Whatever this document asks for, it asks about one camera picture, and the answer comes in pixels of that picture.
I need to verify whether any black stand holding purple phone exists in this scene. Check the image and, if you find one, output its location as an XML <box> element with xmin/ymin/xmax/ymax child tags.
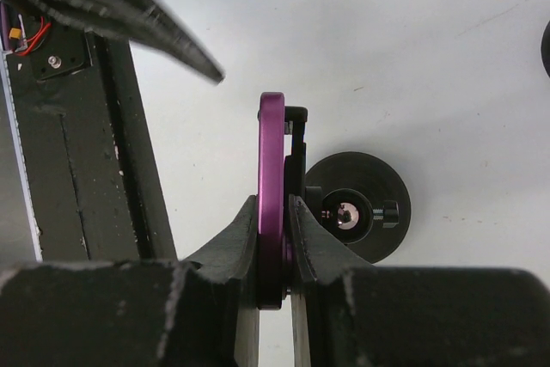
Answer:
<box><xmin>284</xmin><ymin>107</ymin><xmax>412</xmax><ymax>264</ymax></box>

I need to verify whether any black stand holding white phone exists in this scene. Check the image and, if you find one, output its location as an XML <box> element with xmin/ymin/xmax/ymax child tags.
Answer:
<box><xmin>541</xmin><ymin>22</ymin><xmax>550</xmax><ymax>76</ymax></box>

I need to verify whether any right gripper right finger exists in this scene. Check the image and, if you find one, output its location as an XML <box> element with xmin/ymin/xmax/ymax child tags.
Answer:
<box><xmin>288</xmin><ymin>197</ymin><xmax>549</xmax><ymax>366</ymax></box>

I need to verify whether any purple phone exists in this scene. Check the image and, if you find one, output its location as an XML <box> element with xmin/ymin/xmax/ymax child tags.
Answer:
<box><xmin>257</xmin><ymin>92</ymin><xmax>292</xmax><ymax>310</ymax></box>

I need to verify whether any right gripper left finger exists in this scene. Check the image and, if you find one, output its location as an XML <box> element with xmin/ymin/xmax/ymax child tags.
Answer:
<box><xmin>1</xmin><ymin>197</ymin><xmax>259</xmax><ymax>366</ymax></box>

